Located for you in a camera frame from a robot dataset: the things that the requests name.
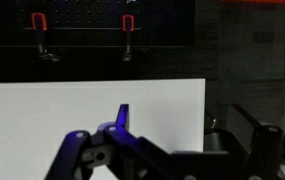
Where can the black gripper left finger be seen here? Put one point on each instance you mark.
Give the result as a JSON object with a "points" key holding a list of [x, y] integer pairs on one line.
{"points": [[72, 150]]}

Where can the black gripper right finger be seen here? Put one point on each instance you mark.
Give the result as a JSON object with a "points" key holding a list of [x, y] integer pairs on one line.
{"points": [[265, 150]]}

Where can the orange black bar clamp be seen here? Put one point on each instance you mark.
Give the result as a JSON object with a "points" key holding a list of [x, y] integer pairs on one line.
{"points": [[128, 25], [39, 23]]}

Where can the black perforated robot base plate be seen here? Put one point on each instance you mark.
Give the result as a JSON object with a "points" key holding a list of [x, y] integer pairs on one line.
{"points": [[88, 16]]}

